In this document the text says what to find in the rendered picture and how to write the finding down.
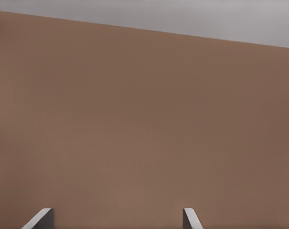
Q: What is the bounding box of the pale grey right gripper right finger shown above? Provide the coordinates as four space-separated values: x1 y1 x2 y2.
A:
182 207 203 229

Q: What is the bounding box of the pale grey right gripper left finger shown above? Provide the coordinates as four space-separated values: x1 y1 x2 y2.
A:
21 208 54 229

